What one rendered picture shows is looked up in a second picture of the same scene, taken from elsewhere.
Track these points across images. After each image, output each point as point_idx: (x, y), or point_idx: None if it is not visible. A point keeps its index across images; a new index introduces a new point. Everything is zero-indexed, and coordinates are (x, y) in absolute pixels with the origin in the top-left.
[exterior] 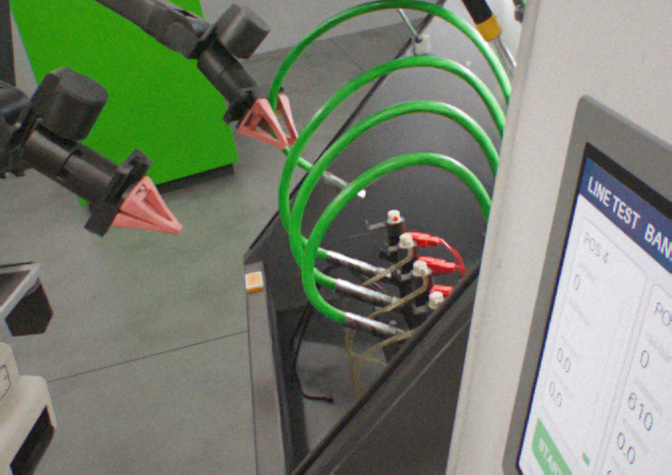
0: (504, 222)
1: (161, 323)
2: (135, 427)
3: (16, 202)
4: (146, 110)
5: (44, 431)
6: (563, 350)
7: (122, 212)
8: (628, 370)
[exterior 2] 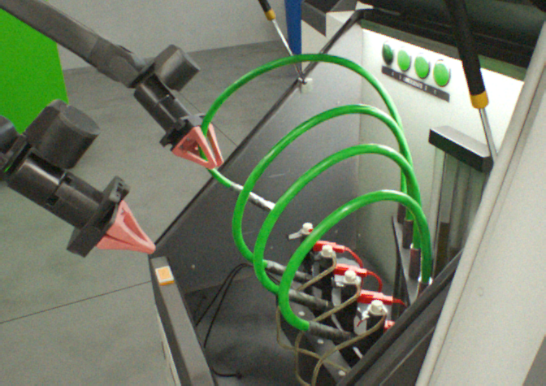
0: (490, 258)
1: (22, 290)
2: (6, 383)
3: None
4: (2, 110)
5: None
6: None
7: (106, 235)
8: None
